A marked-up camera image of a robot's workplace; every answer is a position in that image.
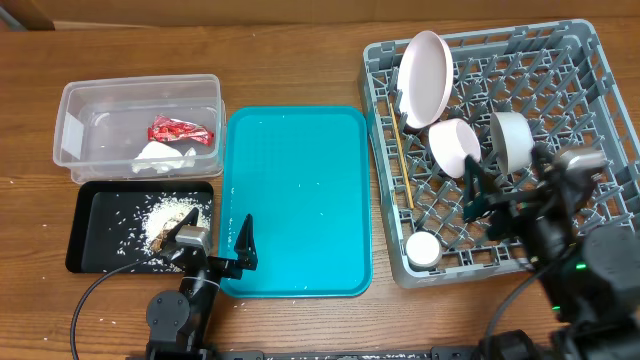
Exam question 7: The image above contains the clear plastic bin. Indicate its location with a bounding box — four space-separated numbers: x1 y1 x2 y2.
53 74 226 184

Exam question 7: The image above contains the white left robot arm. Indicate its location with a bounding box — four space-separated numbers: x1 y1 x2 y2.
69 208 258 360

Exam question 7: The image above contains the small pink bowl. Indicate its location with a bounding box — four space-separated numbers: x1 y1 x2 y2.
428 118 481 178

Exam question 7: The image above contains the black tray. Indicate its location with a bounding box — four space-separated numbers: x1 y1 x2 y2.
65 181 214 273

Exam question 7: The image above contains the large white plate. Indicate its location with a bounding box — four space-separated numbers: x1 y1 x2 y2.
397 31 453 129

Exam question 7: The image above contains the grey dish rack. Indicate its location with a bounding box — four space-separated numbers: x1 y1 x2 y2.
360 19 639 288

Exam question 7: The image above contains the teal plastic tray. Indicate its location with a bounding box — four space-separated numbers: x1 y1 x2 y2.
218 106 373 298

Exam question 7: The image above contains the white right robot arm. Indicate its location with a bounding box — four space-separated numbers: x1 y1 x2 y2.
463 145 639 359

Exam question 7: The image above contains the white cup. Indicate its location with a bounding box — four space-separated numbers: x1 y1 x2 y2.
405 231 442 270

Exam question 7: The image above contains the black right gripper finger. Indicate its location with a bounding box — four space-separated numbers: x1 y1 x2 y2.
463 155 498 223
531 143 555 175

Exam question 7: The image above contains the grey bowl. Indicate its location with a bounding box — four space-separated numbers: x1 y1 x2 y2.
490 112 534 175

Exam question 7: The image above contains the spilled white rice pile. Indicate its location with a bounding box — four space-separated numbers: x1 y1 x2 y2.
115 192 212 274

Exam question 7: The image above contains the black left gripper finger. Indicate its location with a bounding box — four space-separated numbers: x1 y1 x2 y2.
234 214 258 270
176 207 200 232

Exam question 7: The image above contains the wooden chopstick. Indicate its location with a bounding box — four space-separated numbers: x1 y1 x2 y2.
387 99 415 210

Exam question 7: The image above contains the red snack wrapper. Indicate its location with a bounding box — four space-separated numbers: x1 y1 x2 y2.
147 115 215 146

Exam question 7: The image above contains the white napkin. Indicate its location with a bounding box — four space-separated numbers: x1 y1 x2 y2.
131 141 197 174

